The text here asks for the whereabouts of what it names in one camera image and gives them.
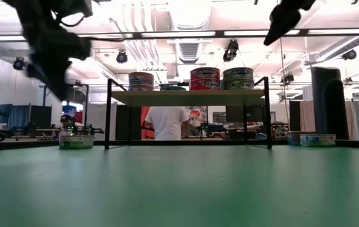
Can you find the silver ceiling air duct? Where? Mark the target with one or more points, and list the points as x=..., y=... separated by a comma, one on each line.
x=190, y=50

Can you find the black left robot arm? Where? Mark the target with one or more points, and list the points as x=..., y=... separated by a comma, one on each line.
x=31, y=12

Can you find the flat seafood can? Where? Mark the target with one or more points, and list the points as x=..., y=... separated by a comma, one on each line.
x=292, y=137

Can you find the black table frame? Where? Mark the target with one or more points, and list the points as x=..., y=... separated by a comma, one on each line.
x=166, y=142

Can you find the colourful poster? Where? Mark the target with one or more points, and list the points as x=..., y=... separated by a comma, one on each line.
x=198, y=113

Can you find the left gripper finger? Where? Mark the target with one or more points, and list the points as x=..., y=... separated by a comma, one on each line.
x=57, y=82

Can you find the blue monitor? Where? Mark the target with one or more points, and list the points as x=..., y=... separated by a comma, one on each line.
x=1, y=113

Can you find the beige curtain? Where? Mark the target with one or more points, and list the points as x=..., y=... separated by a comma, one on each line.
x=307, y=115

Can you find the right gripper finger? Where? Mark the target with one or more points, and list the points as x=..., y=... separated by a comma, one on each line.
x=281, y=25

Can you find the gold lid seafood can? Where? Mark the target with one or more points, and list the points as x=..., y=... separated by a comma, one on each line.
x=141, y=79

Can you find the tall blue red salmon can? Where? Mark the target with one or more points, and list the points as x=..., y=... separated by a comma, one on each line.
x=141, y=88

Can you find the wooden shelf black frame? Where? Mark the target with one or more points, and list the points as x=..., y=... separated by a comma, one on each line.
x=191, y=98

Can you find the red curtain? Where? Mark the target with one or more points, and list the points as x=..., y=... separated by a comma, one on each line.
x=146, y=123

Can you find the white label seafood can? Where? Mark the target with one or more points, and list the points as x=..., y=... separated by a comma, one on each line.
x=238, y=73

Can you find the green label seafood can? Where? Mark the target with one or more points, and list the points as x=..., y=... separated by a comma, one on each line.
x=238, y=84

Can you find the person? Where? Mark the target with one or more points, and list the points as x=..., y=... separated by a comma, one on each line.
x=67, y=121
x=166, y=123

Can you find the black background frame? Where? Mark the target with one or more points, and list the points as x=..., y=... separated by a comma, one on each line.
x=86, y=101

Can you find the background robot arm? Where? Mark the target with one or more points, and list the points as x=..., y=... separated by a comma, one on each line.
x=87, y=129
x=212, y=127

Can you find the green table mat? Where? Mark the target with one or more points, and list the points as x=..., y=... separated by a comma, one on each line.
x=166, y=189

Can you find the black partition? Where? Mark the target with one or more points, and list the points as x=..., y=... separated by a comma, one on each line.
x=128, y=123

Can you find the black perforated tower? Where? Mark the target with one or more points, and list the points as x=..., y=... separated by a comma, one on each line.
x=329, y=104

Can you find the pink label seafood can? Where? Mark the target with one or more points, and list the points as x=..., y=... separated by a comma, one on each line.
x=205, y=84

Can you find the silver lid seafood can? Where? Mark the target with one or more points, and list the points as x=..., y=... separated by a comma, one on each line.
x=205, y=73
x=173, y=88
x=76, y=142

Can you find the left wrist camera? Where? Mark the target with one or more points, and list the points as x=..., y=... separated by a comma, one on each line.
x=78, y=8

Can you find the black ceiling spotlight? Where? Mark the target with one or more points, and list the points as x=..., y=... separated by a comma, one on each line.
x=121, y=57
x=288, y=77
x=18, y=63
x=231, y=50
x=349, y=54

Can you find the dark monitor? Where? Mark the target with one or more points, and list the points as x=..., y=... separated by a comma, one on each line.
x=40, y=115

